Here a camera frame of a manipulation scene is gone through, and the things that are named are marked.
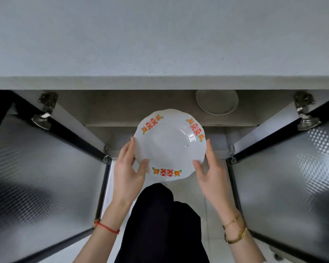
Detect person's left hand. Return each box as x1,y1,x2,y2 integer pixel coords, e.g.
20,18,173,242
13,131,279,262
111,137,150,210

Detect person's right hand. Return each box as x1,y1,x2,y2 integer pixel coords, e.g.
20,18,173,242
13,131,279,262
192,139,238,217

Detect white bowl with red floral print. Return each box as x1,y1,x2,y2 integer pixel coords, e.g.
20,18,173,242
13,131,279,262
133,109,207,182

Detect person's left forearm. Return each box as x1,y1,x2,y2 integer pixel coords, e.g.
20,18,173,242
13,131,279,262
73,201,133,263

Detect person's right forearm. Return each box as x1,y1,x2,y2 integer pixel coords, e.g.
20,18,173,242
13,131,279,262
214,207,267,263

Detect black trousers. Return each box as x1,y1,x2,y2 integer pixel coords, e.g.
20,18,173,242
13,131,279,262
114,183,210,263

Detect grey cabinet body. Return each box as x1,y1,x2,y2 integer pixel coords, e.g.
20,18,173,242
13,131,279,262
13,90,329,160

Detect plain white plate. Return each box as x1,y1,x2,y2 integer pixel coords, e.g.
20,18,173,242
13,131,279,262
196,90,239,116

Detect textured glass cabinet door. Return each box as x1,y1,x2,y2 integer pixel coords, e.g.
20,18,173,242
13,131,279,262
0,90,112,263
227,94,329,263

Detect large metal door hinge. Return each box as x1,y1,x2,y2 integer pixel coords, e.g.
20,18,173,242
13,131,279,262
31,92,58,131
293,91,322,131

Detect thin gold chain bracelet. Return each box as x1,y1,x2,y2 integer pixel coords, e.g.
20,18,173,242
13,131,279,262
223,214,241,230

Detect red string bracelet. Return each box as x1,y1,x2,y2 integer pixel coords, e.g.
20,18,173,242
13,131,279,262
93,218,120,235

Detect gold bangle bracelet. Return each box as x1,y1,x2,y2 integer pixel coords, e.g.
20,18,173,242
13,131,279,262
224,227,248,245

